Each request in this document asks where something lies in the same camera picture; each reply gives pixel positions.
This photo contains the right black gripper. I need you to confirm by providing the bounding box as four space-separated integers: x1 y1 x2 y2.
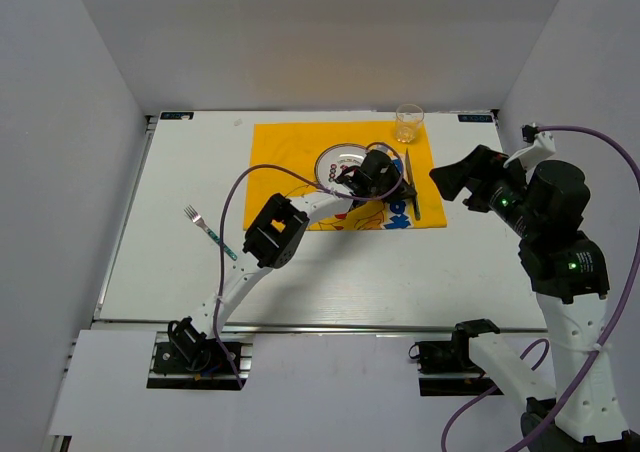
428 144 542 238

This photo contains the knife with green patterned handle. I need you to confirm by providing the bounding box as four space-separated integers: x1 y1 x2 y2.
404 147 421 222

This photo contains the clear drinking glass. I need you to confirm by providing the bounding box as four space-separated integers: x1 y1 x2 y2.
394 104 424 143

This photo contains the white plate with red characters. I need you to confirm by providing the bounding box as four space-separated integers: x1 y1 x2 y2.
314 143 367 188

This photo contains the yellow printed cloth napkin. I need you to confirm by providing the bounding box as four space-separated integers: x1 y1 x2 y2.
250 121 447 231

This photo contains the fork with green patterned handle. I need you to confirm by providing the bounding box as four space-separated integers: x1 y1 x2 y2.
184 205 238 261

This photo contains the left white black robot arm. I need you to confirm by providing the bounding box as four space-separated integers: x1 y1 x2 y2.
168 142 416 373

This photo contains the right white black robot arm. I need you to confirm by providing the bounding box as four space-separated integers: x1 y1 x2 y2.
430 145 639 451

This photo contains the right black corner label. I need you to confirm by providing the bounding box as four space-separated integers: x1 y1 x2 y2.
458 114 493 123

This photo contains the black corner label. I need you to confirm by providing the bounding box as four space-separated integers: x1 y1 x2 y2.
458 114 493 123
159 111 194 121

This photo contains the left black corner label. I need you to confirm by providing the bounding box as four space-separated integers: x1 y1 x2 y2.
159 111 194 121

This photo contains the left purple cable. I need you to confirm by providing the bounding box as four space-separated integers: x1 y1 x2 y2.
212 141 405 388

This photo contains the purple cable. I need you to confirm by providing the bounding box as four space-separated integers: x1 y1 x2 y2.
440 124 640 452
212 141 405 388

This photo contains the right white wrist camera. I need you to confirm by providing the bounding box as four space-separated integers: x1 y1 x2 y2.
503 124 556 172

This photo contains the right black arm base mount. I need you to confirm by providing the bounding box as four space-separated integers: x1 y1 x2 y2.
408 341 502 397

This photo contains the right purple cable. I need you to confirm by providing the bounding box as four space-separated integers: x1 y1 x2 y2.
440 124 640 452

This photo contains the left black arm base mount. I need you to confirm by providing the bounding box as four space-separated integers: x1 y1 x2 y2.
146 340 252 391

